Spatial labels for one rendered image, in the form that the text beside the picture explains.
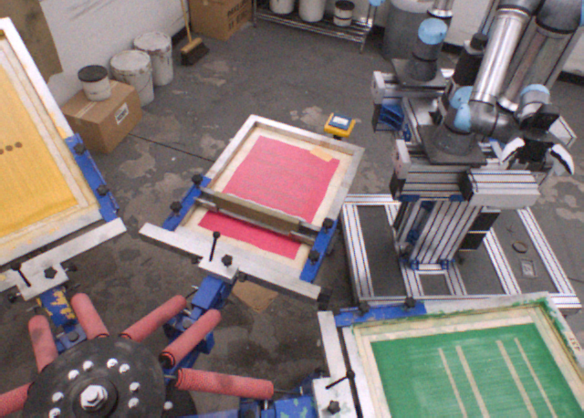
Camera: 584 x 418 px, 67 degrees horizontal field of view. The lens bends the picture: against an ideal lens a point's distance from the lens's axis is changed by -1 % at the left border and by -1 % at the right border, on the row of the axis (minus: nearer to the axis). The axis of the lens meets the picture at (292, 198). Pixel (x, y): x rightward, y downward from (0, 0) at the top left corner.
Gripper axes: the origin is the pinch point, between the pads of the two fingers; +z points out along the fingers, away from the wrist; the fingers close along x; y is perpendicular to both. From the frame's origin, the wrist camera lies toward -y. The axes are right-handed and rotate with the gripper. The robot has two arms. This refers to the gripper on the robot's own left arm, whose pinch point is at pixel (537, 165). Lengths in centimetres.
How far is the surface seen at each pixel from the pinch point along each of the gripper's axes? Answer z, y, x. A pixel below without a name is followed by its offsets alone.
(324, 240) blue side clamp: -11, 61, 56
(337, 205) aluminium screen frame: -30, 62, 57
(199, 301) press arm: 32, 53, 84
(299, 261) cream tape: -1, 64, 62
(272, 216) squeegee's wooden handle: -9, 53, 76
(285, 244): -6, 63, 70
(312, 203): -30, 64, 67
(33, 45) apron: -96, 49, 276
